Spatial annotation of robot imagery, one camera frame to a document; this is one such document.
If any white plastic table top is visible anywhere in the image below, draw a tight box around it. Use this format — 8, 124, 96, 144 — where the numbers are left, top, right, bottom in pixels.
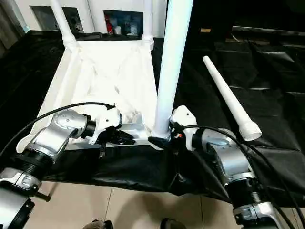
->
17, 37, 167, 154

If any white plastic table leg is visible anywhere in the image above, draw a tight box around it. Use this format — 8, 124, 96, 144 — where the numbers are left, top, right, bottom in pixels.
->
152, 0, 194, 140
142, 0, 155, 51
203, 55, 263, 141
50, 0, 79, 51

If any black table mat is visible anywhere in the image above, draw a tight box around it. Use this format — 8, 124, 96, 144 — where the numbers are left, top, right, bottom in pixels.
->
0, 30, 305, 208

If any black right robot foot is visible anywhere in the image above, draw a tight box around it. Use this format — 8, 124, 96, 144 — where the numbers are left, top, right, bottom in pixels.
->
160, 218, 187, 229

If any black robot foot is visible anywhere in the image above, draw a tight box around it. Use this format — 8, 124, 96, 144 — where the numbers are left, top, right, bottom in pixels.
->
82, 219, 114, 229
160, 218, 187, 229

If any black left robot foot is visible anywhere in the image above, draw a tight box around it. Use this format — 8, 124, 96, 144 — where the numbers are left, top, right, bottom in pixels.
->
82, 219, 114, 229

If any white glass door cabinet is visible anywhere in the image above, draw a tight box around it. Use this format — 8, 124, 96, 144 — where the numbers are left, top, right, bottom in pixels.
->
14, 0, 168, 39

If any grey curtain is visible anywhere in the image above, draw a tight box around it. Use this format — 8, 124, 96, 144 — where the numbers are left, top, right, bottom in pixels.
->
0, 0, 28, 48

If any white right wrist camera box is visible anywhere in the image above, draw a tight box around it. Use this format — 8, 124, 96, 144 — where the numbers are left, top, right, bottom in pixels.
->
169, 105, 198, 151

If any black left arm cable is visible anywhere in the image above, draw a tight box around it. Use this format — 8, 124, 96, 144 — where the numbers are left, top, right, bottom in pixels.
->
0, 102, 116, 158

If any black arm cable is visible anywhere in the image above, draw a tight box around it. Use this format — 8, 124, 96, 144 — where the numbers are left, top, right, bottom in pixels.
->
0, 102, 116, 158
181, 125, 305, 229

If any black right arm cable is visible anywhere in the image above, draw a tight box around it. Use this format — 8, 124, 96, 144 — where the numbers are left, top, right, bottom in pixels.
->
181, 125, 305, 229

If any black metal table frame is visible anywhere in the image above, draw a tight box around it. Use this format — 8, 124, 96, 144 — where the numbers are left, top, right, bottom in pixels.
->
36, 191, 52, 202

